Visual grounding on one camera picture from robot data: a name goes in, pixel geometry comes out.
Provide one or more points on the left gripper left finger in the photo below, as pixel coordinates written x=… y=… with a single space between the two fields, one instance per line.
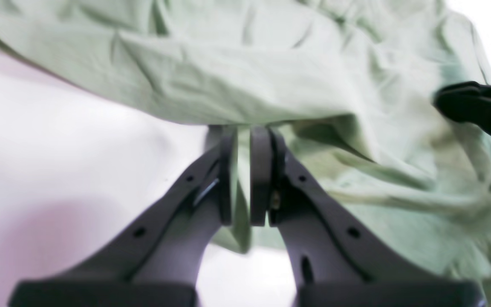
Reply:
x=154 y=261

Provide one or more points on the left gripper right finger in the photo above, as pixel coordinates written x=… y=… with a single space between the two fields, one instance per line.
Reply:
x=336 y=260

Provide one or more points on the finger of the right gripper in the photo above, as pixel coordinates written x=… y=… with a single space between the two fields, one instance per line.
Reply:
x=466 y=102

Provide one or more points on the green t-shirt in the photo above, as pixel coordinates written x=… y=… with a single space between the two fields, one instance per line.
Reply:
x=103 y=103

